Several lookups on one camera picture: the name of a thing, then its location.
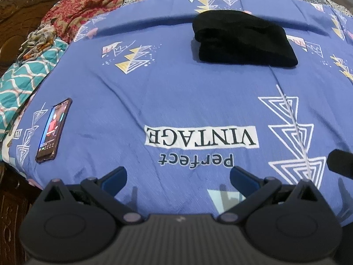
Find carved wooden headboard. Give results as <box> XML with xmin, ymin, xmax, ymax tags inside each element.
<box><xmin>0</xmin><ymin>0</ymin><xmax>81</xmax><ymax>76</ymax></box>

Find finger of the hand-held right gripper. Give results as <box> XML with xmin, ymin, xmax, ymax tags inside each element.
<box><xmin>326</xmin><ymin>148</ymin><xmax>353</xmax><ymax>178</ymax></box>

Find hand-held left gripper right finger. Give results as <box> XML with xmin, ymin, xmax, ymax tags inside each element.
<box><xmin>219</xmin><ymin>166</ymin><xmax>318</xmax><ymax>225</ymax></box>

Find teal patterned quilt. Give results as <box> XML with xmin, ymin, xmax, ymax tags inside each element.
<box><xmin>0</xmin><ymin>39</ymin><xmax>68</xmax><ymax>142</ymax></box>

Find grey patterned scarf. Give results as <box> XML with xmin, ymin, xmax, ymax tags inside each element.
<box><xmin>18</xmin><ymin>23</ymin><xmax>57</xmax><ymax>62</ymax></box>

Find smartphone in dark case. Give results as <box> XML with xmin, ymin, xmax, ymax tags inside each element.
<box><xmin>35</xmin><ymin>97</ymin><xmax>73</xmax><ymax>163</ymax></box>

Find dark wooden bed rail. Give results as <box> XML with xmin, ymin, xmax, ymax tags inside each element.
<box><xmin>0</xmin><ymin>162</ymin><xmax>42</xmax><ymax>265</ymax></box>

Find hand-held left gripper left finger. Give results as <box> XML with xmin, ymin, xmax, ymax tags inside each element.
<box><xmin>39</xmin><ymin>166</ymin><xmax>144</xmax><ymax>225</ymax></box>

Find red floral blanket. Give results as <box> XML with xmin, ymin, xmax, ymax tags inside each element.
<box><xmin>41</xmin><ymin>0</ymin><xmax>280</xmax><ymax>44</ymax></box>

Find black pants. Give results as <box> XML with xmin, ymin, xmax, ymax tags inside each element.
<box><xmin>192</xmin><ymin>10</ymin><xmax>299</xmax><ymax>68</ymax></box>

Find blue printed bedsheet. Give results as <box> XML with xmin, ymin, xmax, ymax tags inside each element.
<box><xmin>7</xmin><ymin>0</ymin><xmax>353</xmax><ymax>227</ymax></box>

